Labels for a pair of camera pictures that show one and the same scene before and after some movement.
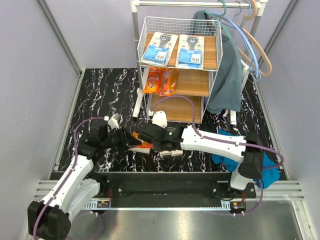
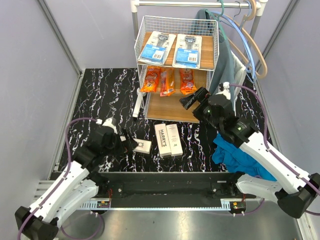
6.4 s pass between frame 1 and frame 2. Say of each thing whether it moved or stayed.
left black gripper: moved
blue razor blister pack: stayed
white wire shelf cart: stayed
